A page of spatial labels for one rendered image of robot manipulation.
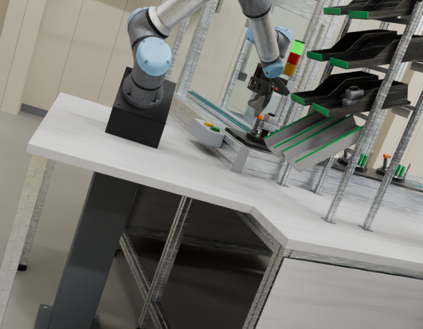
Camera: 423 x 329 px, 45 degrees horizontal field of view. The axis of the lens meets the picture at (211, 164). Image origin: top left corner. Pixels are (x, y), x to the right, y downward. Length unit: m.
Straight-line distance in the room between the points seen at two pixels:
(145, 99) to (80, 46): 3.59
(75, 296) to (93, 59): 3.61
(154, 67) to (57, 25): 3.73
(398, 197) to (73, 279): 1.44
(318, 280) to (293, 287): 0.08
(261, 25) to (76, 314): 1.30
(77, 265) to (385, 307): 1.12
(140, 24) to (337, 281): 1.06
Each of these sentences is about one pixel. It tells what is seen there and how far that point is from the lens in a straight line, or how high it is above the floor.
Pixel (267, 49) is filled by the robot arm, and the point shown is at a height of 1.33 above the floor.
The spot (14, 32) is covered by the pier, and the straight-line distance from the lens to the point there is 5.25.
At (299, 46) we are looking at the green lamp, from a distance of 2.35.
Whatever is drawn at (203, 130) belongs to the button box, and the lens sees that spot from 2.09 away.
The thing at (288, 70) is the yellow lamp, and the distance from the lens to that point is 2.35.
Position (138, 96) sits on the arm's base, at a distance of 1.85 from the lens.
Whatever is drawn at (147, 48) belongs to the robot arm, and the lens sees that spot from 1.76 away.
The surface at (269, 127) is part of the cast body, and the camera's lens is 2.14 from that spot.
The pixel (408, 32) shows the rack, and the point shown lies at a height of 1.51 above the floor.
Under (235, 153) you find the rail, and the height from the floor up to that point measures 0.92.
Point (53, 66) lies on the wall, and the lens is 5.46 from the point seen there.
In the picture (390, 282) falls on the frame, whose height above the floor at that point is 0.77.
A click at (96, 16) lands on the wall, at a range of 5.40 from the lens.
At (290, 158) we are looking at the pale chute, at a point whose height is 1.00.
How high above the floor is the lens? 1.29
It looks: 13 degrees down
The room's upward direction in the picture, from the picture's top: 20 degrees clockwise
